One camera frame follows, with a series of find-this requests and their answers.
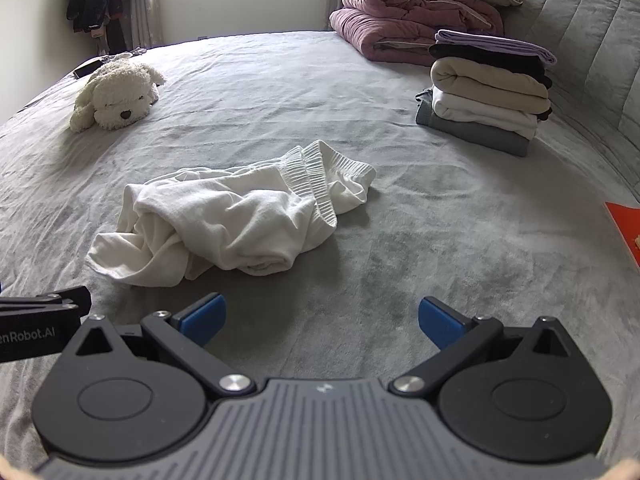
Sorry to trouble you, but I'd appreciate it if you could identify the orange red booklet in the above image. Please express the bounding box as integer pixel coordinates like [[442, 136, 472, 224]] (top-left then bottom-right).
[[604, 202, 640, 266]]

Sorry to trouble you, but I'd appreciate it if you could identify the white pants garment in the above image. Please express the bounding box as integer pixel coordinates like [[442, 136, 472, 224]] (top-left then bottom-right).
[[87, 140, 376, 287]]

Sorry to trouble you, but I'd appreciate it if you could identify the white plush dog toy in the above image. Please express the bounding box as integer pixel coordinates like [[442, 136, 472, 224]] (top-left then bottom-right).
[[68, 53, 166, 133]]

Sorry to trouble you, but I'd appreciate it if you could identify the grey window curtain left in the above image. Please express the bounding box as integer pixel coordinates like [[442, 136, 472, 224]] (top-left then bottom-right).
[[129, 0, 163, 49]]

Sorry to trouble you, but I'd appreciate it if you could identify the pink folded quilt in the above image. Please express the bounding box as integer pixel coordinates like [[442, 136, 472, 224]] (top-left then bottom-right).
[[329, 0, 503, 66]]

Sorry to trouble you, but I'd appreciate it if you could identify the black tablet on bed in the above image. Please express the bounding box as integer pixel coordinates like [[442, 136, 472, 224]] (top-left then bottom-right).
[[73, 58, 104, 79]]

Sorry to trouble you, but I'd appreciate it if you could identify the grey quilted headboard cover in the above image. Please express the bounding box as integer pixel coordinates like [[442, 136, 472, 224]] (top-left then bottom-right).
[[502, 0, 639, 194]]

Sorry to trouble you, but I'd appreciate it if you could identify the black folded garment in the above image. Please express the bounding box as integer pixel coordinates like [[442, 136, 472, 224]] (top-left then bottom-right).
[[428, 44, 552, 120]]

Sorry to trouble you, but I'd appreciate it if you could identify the grey bed sheet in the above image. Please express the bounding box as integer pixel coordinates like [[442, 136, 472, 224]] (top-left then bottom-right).
[[1, 32, 639, 462]]

